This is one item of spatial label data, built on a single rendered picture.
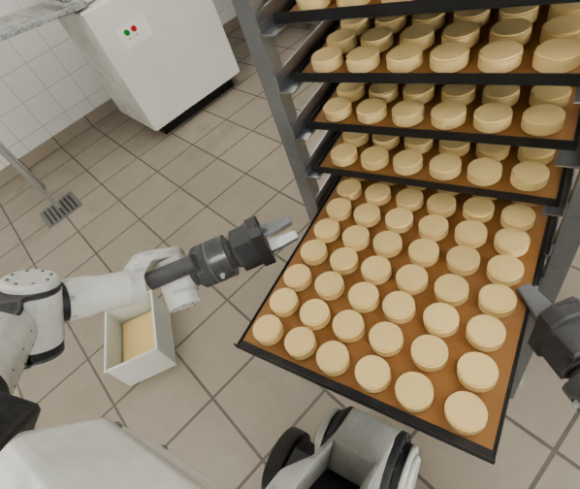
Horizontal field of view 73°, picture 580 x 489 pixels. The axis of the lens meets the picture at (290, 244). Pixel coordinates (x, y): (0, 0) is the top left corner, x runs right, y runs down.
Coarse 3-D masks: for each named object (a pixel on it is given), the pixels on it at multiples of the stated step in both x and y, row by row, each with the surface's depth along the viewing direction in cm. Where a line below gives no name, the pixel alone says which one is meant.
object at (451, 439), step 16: (320, 208) 81; (544, 240) 63; (272, 288) 72; (256, 352) 65; (288, 368) 60; (304, 368) 61; (512, 368) 53; (320, 384) 58; (336, 384) 58; (512, 384) 51; (352, 400) 56; (368, 400) 55; (400, 416) 53; (432, 432) 51; (448, 432) 50; (464, 448) 48; (480, 448) 48; (496, 448) 47
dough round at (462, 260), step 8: (456, 248) 64; (464, 248) 64; (472, 248) 63; (448, 256) 64; (456, 256) 63; (464, 256) 63; (472, 256) 62; (448, 264) 63; (456, 264) 62; (464, 264) 62; (472, 264) 62; (456, 272) 63; (464, 272) 62; (472, 272) 62
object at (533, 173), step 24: (336, 144) 79; (360, 144) 76; (384, 144) 72; (408, 144) 70; (432, 144) 70; (456, 144) 67; (480, 144) 65; (336, 168) 75; (360, 168) 73; (384, 168) 71; (408, 168) 67; (432, 168) 65; (456, 168) 63; (480, 168) 62; (504, 168) 63; (528, 168) 59; (552, 168) 60; (528, 192) 59; (552, 192) 58
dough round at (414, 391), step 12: (408, 372) 54; (396, 384) 54; (408, 384) 53; (420, 384) 53; (432, 384) 52; (396, 396) 54; (408, 396) 52; (420, 396) 52; (432, 396) 52; (408, 408) 52; (420, 408) 51
